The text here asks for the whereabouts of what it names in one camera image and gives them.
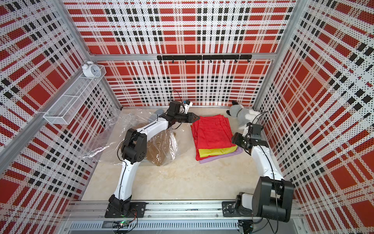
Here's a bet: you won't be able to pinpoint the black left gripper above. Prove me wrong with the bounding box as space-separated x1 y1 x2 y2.
175 112 200 123

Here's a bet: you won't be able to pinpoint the brown trousers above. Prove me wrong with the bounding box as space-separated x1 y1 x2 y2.
146 129 179 166

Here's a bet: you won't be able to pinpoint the red trousers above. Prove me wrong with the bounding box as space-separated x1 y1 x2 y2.
192 115 235 150
191 125 202 161

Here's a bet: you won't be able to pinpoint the clear plastic vacuum bag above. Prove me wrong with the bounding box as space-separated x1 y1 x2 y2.
81 109 190 167

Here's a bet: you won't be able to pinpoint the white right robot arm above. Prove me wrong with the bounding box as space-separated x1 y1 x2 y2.
232 122 294 222

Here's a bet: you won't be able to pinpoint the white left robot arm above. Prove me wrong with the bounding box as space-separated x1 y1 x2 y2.
105 100 200 218

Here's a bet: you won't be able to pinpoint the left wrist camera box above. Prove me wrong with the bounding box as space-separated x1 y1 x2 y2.
183 100 193 114

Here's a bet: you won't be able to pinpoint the lime green trousers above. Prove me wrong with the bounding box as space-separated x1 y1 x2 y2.
196 146 238 159

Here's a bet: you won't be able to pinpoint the white alarm clock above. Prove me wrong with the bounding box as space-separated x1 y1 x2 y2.
82 61 101 78

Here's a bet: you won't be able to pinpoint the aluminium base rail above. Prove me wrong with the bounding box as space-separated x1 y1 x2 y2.
57 200 311 234

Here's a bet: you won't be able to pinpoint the grey white plush toy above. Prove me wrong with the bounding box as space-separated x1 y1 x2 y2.
227 101 261 130

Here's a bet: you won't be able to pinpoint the white wire wall shelf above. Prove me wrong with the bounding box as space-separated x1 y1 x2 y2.
43 64 106 125

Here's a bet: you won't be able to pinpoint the purple trousers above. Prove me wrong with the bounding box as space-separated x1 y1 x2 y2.
199 147 243 164

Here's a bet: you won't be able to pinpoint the black wall hook rail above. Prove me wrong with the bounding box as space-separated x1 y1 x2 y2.
157 54 252 62

